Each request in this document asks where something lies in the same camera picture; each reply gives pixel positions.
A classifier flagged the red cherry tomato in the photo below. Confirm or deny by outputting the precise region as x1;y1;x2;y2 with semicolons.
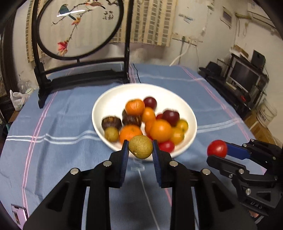
207;140;228;158
156;113;163;120
158;140;175;153

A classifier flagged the yellow-orange small tomato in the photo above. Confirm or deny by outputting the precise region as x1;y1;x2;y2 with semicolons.
170;127;185;146

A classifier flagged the large dark red plum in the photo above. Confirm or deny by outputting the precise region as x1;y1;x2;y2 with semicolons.
162;110;180;127

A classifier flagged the large orange fruit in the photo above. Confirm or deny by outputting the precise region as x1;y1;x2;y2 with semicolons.
150;119;172;143

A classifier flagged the small green-brown longan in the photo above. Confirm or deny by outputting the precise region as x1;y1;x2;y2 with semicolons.
104;127;119;142

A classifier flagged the orange mandarin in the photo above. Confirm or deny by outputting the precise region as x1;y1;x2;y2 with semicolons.
125;99;145;116
119;125;143;144
144;119;156;136

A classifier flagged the yellow-brown longan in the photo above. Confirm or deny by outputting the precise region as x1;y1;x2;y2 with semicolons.
129;135;153;159

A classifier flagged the small round orange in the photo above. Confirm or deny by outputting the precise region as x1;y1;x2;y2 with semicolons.
141;107;156;123

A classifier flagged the small dark purple plum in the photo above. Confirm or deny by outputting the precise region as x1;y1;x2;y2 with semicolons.
143;97;157;110

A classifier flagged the dark water chestnut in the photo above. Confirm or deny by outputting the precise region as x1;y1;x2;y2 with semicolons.
101;116;122;130
122;110;142;127

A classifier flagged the person's hand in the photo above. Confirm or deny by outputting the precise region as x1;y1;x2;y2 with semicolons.
249;210;263;219

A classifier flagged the smartphone with pink screen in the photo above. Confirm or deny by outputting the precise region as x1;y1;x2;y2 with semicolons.
11;204;28;229

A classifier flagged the white plastic bucket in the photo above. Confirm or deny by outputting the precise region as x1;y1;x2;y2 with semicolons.
256;99;277;128

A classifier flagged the blue striped tablecloth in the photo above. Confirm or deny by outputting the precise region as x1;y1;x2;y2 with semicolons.
1;64;253;229

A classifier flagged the yellow-green small tomato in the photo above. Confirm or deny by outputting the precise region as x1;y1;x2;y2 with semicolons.
176;119;189;133

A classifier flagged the black media shelf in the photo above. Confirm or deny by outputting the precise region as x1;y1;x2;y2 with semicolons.
198;53;270;118

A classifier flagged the computer monitor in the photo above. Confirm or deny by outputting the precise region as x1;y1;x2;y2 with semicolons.
226;59;260;92

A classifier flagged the black speaker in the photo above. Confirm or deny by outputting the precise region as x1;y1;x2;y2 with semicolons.
251;50;266;70

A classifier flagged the white oval bowl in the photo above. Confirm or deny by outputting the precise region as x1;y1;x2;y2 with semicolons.
92;83;198;158

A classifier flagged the dark water chestnut in bowl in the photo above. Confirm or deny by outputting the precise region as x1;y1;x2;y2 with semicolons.
101;116;122;130

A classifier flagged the white plastic bag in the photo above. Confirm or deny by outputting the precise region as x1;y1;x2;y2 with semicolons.
10;88;34;111

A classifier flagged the black framed embroidery screen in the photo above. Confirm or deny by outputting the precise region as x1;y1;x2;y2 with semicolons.
31;1;134;108

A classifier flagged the white power cable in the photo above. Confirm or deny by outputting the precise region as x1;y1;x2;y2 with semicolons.
169;41;191;67

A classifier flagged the woven bamboo wall mat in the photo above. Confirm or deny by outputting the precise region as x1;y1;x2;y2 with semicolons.
25;1;177;63

